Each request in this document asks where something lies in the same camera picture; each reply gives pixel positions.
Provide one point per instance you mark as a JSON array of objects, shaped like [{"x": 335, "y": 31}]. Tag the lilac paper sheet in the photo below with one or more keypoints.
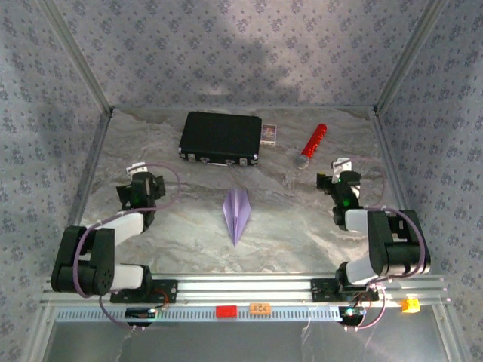
[{"x": 237, "y": 211}]

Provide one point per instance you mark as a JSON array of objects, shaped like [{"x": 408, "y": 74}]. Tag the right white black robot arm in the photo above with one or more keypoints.
[{"x": 392, "y": 245}]

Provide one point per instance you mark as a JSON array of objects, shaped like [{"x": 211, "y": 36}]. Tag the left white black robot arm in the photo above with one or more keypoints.
[{"x": 98, "y": 260}]

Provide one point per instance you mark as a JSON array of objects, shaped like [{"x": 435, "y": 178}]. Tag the grey metal sheet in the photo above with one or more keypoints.
[{"x": 226, "y": 343}]

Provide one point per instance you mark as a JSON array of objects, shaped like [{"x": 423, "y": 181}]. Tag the red glitter microphone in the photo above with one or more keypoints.
[{"x": 314, "y": 141}]

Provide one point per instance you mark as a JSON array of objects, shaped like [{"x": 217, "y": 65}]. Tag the small printed card box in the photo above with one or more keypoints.
[{"x": 269, "y": 134}]

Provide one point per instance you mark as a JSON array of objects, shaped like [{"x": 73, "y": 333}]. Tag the black hard case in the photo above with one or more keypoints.
[{"x": 219, "y": 137}]

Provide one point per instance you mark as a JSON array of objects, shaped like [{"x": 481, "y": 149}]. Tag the yellow orange connector block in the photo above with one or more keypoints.
[{"x": 410, "y": 305}]

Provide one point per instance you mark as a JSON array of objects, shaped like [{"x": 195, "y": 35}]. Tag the red plastic block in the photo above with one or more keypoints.
[{"x": 226, "y": 311}]

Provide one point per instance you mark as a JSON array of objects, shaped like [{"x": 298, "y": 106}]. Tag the orange label tag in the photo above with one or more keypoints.
[{"x": 260, "y": 308}]

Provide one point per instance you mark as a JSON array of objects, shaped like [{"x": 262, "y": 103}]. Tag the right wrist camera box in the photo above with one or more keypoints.
[{"x": 341, "y": 166}]

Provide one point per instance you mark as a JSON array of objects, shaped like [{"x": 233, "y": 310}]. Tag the aluminium frame bar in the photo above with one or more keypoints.
[
  {"x": 41, "y": 332},
  {"x": 86, "y": 188},
  {"x": 409, "y": 56},
  {"x": 449, "y": 332},
  {"x": 394, "y": 169},
  {"x": 79, "y": 56}
]

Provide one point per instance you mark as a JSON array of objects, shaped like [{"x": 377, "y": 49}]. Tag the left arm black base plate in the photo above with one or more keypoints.
[{"x": 166, "y": 292}]

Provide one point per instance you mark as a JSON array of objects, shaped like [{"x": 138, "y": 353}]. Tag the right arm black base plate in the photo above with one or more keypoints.
[{"x": 320, "y": 290}]

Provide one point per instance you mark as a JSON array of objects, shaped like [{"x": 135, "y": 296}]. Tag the aluminium mounting rail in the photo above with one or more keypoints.
[{"x": 245, "y": 288}]

